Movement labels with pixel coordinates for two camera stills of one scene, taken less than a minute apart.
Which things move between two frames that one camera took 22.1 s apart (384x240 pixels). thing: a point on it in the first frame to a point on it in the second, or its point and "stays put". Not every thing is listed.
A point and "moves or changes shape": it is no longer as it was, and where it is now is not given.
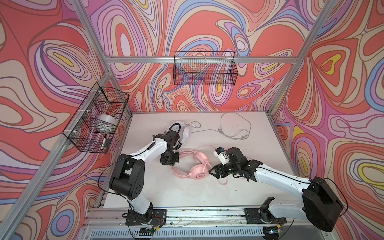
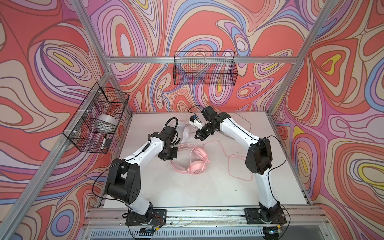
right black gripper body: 225,170 to 206,130
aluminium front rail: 102,217 stays put
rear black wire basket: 207,68 stays put
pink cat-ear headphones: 201,162 moves or changes shape
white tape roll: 105,123 stays put
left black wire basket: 96,121 stays put
